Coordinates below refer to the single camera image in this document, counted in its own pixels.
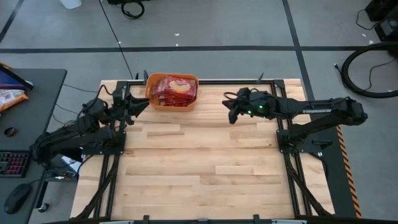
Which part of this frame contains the orange snack bag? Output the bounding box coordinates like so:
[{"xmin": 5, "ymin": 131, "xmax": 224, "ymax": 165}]
[{"xmin": 0, "ymin": 89, "xmax": 30, "ymax": 113}]

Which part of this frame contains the black metal table frame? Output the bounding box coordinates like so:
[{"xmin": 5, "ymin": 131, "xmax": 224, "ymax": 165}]
[{"xmin": 73, "ymin": 70, "xmax": 336, "ymax": 224}]

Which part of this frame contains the black computer mouse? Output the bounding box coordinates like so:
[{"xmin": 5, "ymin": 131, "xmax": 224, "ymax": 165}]
[{"xmin": 3, "ymin": 182, "xmax": 32, "ymax": 215}]

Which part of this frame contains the orange plastic basket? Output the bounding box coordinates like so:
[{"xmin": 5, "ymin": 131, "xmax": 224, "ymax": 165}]
[{"xmin": 144, "ymin": 72, "xmax": 200, "ymax": 112}]

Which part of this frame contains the black coiled cable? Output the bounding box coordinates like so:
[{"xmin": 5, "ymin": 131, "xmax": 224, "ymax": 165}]
[{"xmin": 120, "ymin": 0, "xmax": 146, "ymax": 20}]

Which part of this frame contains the white paper sheet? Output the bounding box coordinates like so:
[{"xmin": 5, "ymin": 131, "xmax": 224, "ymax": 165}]
[{"xmin": 60, "ymin": 155, "xmax": 82, "ymax": 174}]

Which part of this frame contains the black backlit keyboard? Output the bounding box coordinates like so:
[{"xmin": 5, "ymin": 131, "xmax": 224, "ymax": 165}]
[{"xmin": 0, "ymin": 151, "xmax": 31, "ymax": 179}]

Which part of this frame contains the dark tablet screen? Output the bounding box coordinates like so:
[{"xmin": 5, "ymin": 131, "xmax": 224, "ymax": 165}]
[{"xmin": 0, "ymin": 63, "xmax": 34, "ymax": 91}]

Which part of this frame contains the black orange hazard tape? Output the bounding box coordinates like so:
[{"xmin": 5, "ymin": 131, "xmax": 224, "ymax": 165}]
[{"xmin": 336, "ymin": 125, "xmax": 363, "ymax": 219}]

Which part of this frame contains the large black hose ring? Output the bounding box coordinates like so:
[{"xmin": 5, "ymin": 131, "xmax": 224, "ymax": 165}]
[{"xmin": 340, "ymin": 41, "xmax": 398, "ymax": 100}]

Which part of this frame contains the white bucket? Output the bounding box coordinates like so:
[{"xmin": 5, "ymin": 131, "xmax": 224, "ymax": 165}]
[{"xmin": 59, "ymin": 0, "xmax": 83, "ymax": 10}]

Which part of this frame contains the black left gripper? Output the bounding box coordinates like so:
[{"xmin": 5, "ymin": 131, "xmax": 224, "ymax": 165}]
[{"xmin": 107, "ymin": 93, "xmax": 151, "ymax": 124}]

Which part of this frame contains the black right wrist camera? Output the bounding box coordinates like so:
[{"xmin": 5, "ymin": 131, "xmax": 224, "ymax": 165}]
[{"xmin": 238, "ymin": 87, "xmax": 252, "ymax": 100}]

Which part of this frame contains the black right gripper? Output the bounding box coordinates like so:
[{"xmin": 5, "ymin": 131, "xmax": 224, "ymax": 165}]
[{"xmin": 221, "ymin": 93, "xmax": 276, "ymax": 125}]

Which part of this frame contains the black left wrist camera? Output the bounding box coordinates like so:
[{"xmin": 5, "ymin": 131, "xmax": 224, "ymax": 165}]
[{"xmin": 112, "ymin": 89, "xmax": 124, "ymax": 104}]

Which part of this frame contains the black desk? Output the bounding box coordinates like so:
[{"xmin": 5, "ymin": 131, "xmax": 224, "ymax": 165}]
[{"xmin": 0, "ymin": 68, "xmax": 68, "ymax": 224}]

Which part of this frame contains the black floor equipment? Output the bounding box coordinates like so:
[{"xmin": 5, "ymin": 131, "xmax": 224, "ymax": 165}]
[{"xmin": 364, "ymin": 0, "xmax": 398, "ymax": 43}]

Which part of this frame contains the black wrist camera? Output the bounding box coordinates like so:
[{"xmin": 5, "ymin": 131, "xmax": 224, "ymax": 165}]
[
  {"xmin": 238, "ymin": 87, "xmax": 252, "ymax": 100},
  {"xmin": 112, "ymin": 89, "xmax": 124, "ymax": 104}
]

